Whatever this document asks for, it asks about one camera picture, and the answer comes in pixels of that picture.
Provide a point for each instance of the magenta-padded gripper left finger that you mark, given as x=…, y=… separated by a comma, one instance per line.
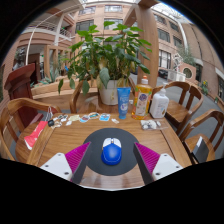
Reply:
x=77, y=156

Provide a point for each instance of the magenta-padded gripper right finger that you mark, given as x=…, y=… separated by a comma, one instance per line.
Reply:
x=148, y=157

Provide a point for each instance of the blue and white computer mouse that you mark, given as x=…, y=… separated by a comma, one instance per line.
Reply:
x=111, y=155

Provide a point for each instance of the round dark grey mouse pad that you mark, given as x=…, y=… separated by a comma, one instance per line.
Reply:
x=95, y=146

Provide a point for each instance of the clear packet of white items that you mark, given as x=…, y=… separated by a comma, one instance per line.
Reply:
x=150, y=125

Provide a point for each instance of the red and blue sticker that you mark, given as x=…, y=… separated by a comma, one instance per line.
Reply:
x=84, y=119

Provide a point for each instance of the pale yellow sticker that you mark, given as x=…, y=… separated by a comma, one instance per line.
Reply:
x=74, y=118

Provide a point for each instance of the black key fob with keys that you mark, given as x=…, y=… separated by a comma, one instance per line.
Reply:
x=51, y=122

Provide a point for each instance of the oval blue-rimmed sticker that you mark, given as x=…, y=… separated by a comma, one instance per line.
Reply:
x=94, y=116

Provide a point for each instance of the red and white bag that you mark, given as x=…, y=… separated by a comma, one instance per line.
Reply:
x=35, y=135

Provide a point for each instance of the blue rectangular sticker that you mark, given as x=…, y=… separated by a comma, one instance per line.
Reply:
x=104, y=117

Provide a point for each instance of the small white sticker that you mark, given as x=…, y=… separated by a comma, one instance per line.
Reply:
x=115, y=121

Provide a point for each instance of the dark grey notebook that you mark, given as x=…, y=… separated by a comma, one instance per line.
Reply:
x=201, y=150

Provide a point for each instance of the white pump bottle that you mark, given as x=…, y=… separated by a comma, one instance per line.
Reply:
x=159, y=105

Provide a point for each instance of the yellow dish soap bottle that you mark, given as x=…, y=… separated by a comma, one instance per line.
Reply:
x=142, y=101

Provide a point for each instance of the blue squeeze tube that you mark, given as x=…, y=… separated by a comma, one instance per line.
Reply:
x=123, y=103

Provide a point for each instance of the wooden chair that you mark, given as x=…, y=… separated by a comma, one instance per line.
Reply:
x=206, y=115
x=198, y=96
x=181, y=85
x=76, y=96

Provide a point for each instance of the long wooden planter box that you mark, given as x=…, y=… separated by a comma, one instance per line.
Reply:
x=50, y=91

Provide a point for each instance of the wooden armchair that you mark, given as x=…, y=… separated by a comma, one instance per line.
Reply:
x=23, y=105

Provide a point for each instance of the spiky green agave plant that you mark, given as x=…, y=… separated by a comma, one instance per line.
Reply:
x=50, y=77

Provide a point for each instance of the dark red wooden podium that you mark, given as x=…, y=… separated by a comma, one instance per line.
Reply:
x=20, y=85

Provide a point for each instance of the green plant in white pot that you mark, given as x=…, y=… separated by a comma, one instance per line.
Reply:
x=106, y=50

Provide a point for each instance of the white sculpture on pedestal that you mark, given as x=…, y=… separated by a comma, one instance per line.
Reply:
x=178, y=68

